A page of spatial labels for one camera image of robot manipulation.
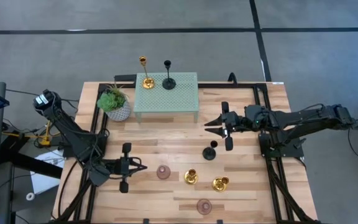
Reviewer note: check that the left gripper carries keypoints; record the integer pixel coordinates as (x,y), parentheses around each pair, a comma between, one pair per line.
(124,167)

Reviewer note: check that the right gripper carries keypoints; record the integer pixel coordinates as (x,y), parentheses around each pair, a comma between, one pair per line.
(235,121)

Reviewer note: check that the pink ribbed glass candle holder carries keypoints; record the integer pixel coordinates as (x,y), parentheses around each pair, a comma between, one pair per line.
(163,172)
(204,207)

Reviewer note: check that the black candlestick holder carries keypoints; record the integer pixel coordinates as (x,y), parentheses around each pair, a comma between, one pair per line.
(169,84)
(209,154)

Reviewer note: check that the tall gold candlestick holder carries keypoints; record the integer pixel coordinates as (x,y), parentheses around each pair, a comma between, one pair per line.
(148,83)

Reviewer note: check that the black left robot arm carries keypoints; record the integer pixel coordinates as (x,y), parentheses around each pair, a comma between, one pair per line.
(70,130)

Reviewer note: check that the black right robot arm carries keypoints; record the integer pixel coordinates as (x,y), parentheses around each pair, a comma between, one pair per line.
(306,119)

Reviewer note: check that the green perforated metal shelf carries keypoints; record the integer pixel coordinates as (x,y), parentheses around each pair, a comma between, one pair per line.
(166,99)

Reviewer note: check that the potted green succulent plant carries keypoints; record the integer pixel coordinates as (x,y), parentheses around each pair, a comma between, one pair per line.
(112,101)

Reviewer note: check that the black rectangular box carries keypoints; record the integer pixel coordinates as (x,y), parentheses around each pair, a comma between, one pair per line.
(124,77)

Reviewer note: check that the white paper sheet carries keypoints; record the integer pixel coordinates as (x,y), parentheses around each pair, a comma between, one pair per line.
(42,183)

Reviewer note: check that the black stand beam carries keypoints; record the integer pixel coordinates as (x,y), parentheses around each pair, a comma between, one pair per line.
(33,165)

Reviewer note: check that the white tape roll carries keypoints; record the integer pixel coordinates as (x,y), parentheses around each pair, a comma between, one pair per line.
(27,196)

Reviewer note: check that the black aluminium table frame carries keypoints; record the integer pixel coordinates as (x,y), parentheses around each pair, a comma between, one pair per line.
(222,85)

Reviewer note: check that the black table-level camera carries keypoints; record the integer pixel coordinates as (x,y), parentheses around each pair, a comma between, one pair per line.
(146,221)

